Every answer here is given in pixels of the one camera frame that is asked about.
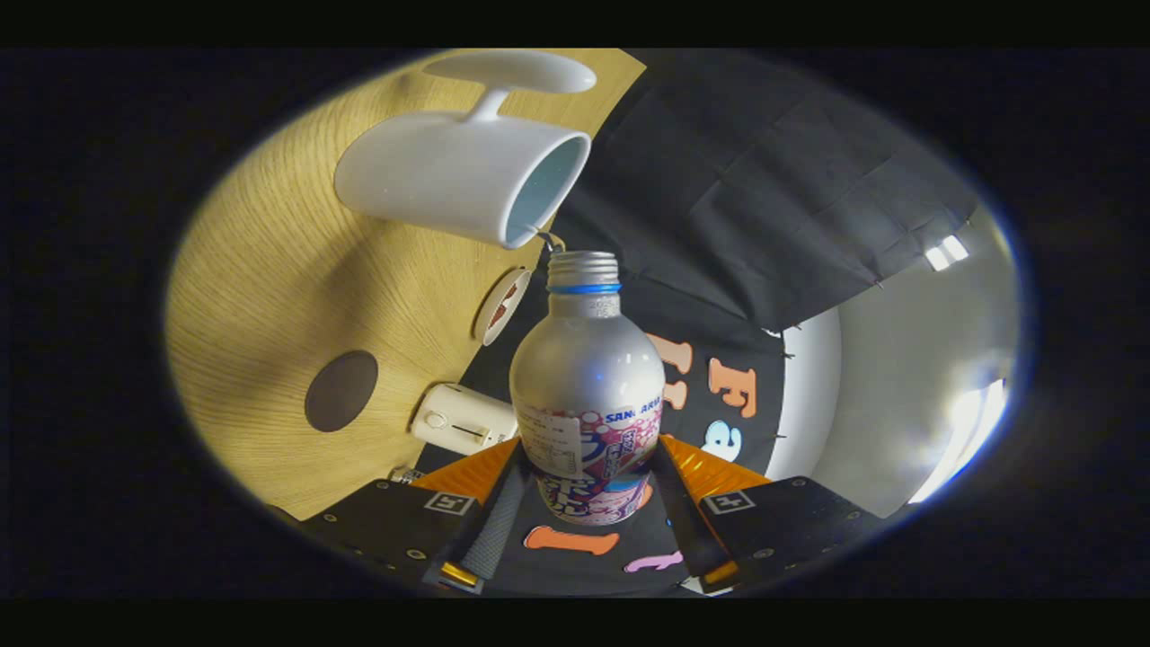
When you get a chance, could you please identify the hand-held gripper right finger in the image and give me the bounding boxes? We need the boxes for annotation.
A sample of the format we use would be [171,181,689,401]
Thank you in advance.
[653,434,886,589]

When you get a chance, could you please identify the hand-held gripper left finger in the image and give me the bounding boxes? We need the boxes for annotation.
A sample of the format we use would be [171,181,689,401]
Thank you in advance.
[301,438,531,594]

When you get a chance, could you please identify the silver juice bottle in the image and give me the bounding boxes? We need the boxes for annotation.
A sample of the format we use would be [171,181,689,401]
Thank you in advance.
[509,251,666,527]

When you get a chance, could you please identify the dark brown round coaster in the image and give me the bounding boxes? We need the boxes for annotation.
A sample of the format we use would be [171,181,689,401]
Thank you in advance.
[305,350,379,433]

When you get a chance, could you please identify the white cup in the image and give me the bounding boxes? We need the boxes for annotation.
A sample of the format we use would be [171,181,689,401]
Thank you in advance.
[334,49,597,250]

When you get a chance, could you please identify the white toaster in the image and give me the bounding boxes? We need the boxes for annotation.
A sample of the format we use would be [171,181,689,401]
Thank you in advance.
[411,384,519,456]

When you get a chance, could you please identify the white round plate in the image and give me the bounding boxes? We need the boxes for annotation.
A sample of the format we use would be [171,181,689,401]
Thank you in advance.
[473,267,532,347]

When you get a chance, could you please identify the wooden table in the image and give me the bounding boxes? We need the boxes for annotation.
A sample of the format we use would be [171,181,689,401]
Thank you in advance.
[166,49,648,522]

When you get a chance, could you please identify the black backdrop cloth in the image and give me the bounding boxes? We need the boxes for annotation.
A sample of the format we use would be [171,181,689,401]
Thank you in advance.
[422,49,980,598]

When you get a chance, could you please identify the narrow ceiling light strips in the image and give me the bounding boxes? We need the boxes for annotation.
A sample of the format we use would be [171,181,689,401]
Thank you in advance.
[925,235,969,272]

